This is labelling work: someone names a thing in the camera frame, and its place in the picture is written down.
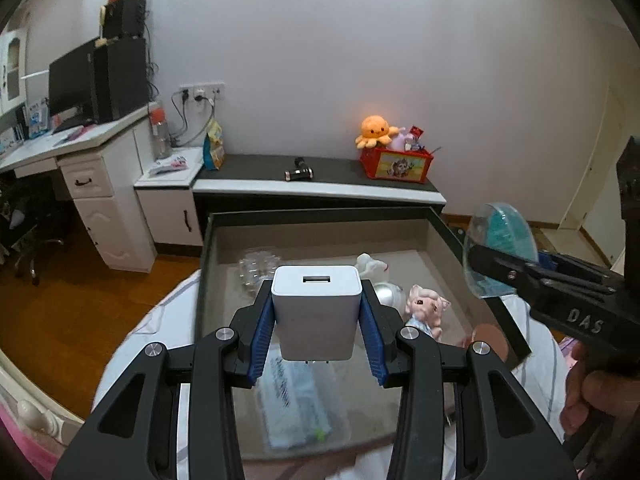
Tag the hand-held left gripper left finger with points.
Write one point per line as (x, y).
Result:
(260, 340)

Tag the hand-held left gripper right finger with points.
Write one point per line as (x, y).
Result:
(374, 340)

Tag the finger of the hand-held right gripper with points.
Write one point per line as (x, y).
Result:
(505, 265)
(549, 261)

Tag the clear oval case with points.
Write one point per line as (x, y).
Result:
(500, 227)

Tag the pink pig figurine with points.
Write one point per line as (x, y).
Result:
(427, 310)

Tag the white charger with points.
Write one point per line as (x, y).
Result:
(316, 310)

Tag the clear dental floss box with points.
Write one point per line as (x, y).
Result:
(295, 400)

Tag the clear plastic bottle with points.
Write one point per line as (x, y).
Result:
(257, 270)

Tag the white rabbit toy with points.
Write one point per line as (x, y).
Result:
(372, 266)

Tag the pink box with dark rim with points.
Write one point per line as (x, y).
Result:
(320, 232)

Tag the person's right hand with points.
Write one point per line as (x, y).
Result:
(600, 392)

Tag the striped white tablecloth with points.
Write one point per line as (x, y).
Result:
(165, 320)

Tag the white door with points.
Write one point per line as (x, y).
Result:
(597, 160)

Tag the red toy box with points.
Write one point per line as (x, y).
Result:
(402, 165)

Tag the pink plush toy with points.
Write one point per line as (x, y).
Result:
(402, 140)

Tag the white side cabinet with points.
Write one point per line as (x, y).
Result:
(170, 205)

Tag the black flashlight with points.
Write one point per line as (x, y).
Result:
(300, 175)

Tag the orange octopus plush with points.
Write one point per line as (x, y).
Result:
(375, 130)

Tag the packets on side cabinet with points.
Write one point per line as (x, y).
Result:
(170, 165)

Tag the blue yellow snack bag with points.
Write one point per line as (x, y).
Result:
(214, 146)

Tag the white desk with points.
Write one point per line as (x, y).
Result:
(100, 195)

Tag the bottle with red cap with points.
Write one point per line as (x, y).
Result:
(160, 127)

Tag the black office chair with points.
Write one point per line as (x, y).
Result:
(25, 240)

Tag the black computer tower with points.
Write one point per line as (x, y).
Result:
(120, 80)

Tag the black monitor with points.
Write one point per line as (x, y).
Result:
(72, 82)

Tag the black speaker box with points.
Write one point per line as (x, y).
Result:
(125, 17)

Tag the small yellow desk fan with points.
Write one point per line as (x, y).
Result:
(102, 25)

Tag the white hutch cabinet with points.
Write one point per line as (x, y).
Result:
(12, 72)

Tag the white bed frame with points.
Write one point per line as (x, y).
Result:
(35, 412)

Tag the white wall outlet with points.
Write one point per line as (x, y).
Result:
(202, 91)

